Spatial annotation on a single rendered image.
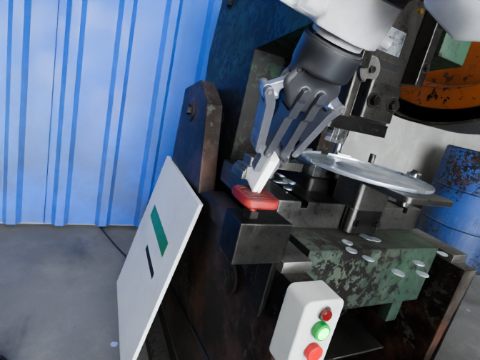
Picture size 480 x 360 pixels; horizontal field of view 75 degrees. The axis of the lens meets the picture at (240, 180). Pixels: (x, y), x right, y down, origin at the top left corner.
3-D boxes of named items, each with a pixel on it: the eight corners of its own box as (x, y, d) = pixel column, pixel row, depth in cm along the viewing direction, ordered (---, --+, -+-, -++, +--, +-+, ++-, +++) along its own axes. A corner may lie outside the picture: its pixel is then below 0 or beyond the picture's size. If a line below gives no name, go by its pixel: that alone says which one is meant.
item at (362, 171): (278, 148, 78) (279, 144, 77) (361, 161, 91) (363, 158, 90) (366, 188, 53) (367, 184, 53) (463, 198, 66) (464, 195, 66)
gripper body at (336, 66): (323, 41, 31) (281, 118, 37) (381, 63, 35) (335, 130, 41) (293, 15, 36) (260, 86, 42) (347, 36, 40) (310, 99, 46)
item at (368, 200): (431, 261, 63) (457, 199, 60) (384, 263, 57) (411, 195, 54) (345, 211, 85) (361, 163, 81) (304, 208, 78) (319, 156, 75)
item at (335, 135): (346, 144, 80) (351, 130, 79) (332, 142, 78) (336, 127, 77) (338, 141, 83) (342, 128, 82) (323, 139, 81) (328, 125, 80)
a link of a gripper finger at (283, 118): (314, 92, 38) (305, 89, 37) (271, 161, 44) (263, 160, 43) (301, 76, 40) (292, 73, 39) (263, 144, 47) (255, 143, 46)
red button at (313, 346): (320, 361, 48) (325, 346, 47) (306, 364, 47) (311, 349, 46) (315, 355, 49) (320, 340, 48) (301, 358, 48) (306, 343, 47)
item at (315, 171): (356, 181, 83) (362, 164, 82) (312, 176, 76) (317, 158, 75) (333, 171, 90) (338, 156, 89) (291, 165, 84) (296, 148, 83)
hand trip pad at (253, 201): (271, 246, 49) (283, 201, 47) (237, 246, 46) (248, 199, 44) (251, 226, 55) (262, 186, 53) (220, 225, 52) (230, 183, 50)
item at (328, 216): (413, 230, 83) (421, 209, 82) (271, 227, 63) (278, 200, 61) (337, 190, 109) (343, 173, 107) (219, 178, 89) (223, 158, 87)
